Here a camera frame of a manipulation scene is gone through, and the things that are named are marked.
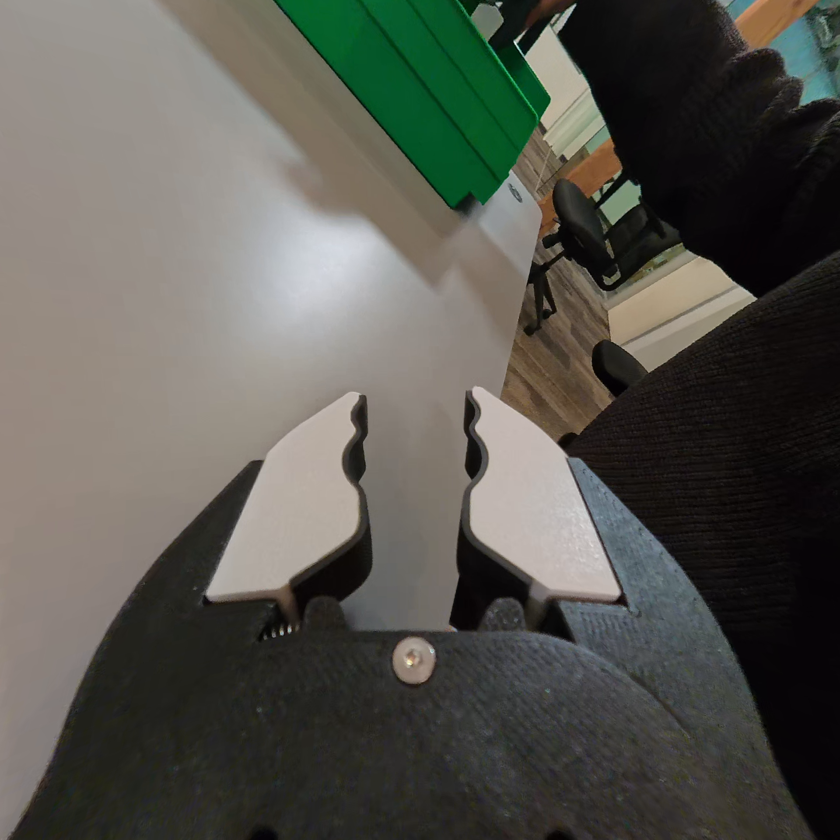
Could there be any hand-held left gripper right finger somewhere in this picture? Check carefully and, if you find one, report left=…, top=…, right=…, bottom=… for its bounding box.
left=459, top=386, right=623, bottom=627

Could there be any green plastic bin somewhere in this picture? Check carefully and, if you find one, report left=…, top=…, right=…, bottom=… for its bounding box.
left=272, top=0, right=551, bottom=211

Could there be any wooden railing beam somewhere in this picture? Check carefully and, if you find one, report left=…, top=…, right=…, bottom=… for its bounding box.
left=538, top=0, right=821, bottom=204

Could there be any person's black sweater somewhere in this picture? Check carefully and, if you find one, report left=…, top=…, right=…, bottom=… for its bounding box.
left=449, top=98, right=840, bottom=840

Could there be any person's right hand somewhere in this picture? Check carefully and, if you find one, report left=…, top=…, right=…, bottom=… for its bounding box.
left=525, top=0, right=578, bottom=28

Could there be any grey desk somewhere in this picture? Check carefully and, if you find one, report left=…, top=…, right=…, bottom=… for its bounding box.
left=0, top=0, right=544, bottom=815

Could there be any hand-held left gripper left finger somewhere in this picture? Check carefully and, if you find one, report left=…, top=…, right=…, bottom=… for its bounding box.
left=205, top=392, right=374, bottom=622

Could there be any person's right forearm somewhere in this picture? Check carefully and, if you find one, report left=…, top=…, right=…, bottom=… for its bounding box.
left=558, top=0, right=815, bottom=296

